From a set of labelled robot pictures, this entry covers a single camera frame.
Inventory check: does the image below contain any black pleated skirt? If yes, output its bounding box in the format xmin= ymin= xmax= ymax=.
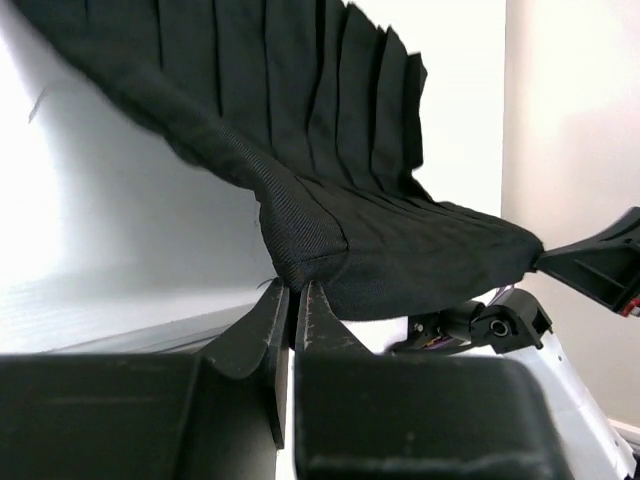
xmin=16 ymin=1 xmax=543 ymax=321

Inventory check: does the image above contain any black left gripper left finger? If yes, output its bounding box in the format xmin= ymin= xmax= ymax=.
xmin=1 ymin=281 xmax=290 ymax=479

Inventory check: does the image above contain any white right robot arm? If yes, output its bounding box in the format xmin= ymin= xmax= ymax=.
xmin=387 ymin=207 xmax=639 ymax=479

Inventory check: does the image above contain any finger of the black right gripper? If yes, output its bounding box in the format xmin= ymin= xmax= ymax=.
xmin=534 ymin=206 xmax=639 ymax=316

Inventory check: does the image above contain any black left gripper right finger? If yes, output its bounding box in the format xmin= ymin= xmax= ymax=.
xmin=294 ymin=282 xmax=570 ymax=480

